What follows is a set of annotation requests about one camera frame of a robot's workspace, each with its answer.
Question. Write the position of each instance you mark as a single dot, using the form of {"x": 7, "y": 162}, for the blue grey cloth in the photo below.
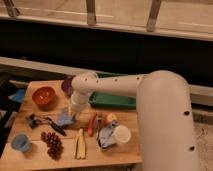
{"x": 106, "y": 138}

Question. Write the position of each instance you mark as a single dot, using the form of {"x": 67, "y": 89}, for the wooden table board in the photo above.
{"x": 38, "y": 159}

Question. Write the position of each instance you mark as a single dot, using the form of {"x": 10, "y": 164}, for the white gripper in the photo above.
{"x": 78, "y": 102}

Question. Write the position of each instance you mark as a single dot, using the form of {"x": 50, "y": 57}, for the red bowl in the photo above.
{"x": 44, "y": 96}

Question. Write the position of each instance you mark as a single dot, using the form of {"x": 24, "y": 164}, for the yellow banana peel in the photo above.
{"x": 80, "y": 145}

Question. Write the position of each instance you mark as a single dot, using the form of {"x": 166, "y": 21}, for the blue object beside table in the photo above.
{"x": 18, "y": 96}

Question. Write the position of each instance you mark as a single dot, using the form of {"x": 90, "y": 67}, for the blue sponge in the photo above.
{"x": 66, "y": 118}

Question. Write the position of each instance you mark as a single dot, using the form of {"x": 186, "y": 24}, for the orange carrot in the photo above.
{"x": 91, "y": 125}

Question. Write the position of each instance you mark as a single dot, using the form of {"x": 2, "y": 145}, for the green plastic tray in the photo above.
{"x": 106, "y": 100}

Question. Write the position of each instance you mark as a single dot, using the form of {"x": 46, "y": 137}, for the black handled peeler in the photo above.
{"x": 35, "y": 120}

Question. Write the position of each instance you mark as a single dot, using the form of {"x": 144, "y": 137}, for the yellow apple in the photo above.
{"x": 110, "y": 117}

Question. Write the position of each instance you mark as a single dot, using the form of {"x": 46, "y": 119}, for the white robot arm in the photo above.
{"x": 165, "y": 120}

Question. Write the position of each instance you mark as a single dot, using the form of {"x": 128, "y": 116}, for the white cup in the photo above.
{"x": 122, "y": 134}

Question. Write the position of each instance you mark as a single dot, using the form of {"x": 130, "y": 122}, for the bunch of red grapes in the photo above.
{"x": 53, "y": 143}

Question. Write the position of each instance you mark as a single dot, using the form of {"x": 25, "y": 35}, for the metal fork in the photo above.
{"x": 99, "y": 121}

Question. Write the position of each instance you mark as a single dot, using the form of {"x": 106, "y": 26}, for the blue plastic cup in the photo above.
{"x": 21, "y": 143}

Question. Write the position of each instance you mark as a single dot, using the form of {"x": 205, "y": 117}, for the purple bowl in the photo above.
{"x": 66, "y": 86}

